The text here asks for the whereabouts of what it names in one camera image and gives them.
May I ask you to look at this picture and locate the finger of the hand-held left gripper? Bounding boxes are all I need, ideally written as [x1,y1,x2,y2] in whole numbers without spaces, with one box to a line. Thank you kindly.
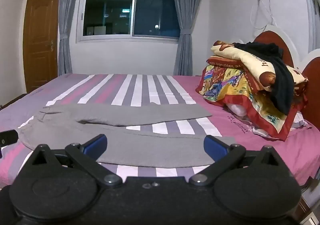
[0,130,19,147]

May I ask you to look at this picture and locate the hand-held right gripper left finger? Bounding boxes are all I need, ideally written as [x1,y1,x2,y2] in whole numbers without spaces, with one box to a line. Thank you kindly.
[25,134,123,188]

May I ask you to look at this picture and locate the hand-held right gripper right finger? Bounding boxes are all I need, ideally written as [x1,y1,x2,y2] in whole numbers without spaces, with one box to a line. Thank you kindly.
[189,135,290,187]

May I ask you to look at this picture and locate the grey pants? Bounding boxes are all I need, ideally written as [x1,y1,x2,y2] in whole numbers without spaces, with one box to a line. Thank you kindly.
[18,103,238,168]

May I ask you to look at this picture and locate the white pillow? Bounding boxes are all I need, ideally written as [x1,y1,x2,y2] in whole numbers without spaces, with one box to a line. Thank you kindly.
[226,102,250,118]

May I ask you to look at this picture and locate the colourful printed blanket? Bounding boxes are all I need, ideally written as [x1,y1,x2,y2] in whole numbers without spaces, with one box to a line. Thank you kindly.
[195,55,309,142]

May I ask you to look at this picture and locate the striped pink bed sheet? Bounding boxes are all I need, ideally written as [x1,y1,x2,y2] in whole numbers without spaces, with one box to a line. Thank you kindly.
[0,73,320,190]

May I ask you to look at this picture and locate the cream patterned pillow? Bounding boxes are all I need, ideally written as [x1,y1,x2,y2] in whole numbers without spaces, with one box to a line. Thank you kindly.
[210,40,309,91]

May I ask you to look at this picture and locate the black cloth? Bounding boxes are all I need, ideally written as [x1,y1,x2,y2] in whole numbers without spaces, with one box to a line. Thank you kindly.
[233,42,295,115]

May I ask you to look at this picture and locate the wooden door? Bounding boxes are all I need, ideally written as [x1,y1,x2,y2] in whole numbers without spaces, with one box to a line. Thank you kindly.
[23,0,63,93]

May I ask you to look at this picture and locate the red and white headboard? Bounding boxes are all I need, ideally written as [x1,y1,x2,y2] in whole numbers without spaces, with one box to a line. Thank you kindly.
[235,24,320,130]

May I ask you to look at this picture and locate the grey curtain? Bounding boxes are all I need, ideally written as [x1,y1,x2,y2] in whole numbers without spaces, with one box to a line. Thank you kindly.
[57,0,88,76]
[170,0,209,76]

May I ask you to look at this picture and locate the window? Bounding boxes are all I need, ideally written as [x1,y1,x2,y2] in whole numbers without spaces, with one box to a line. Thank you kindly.
[76,0,181,44]

